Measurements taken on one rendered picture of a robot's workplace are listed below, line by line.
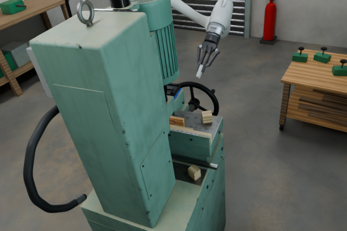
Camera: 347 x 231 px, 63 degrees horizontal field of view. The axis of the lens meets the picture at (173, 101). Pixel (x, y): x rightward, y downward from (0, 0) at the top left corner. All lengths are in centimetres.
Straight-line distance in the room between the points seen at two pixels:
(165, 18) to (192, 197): 68
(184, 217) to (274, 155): 144
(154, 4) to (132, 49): 24
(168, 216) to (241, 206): 104
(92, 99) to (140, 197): 39
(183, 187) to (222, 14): 88
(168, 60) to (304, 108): 178
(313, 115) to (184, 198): 163
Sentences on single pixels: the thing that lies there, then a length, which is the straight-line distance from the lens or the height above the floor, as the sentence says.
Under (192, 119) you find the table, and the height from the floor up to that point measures 90.
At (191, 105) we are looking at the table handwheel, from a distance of 156.
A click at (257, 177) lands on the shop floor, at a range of 228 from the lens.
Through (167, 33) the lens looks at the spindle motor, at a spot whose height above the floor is 139.
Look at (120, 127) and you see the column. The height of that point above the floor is 129.
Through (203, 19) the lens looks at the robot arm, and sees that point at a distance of 173.
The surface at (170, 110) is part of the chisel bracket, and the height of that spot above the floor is 103.
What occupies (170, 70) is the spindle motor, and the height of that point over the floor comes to 125.
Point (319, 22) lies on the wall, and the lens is 408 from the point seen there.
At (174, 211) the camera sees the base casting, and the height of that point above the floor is 80.
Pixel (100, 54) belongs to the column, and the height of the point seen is 150.
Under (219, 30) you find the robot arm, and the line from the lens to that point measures 153.
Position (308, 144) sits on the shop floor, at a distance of 259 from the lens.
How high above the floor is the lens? 176
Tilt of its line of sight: 35 degrees down
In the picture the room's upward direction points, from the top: 8 degrees counter-clockwise
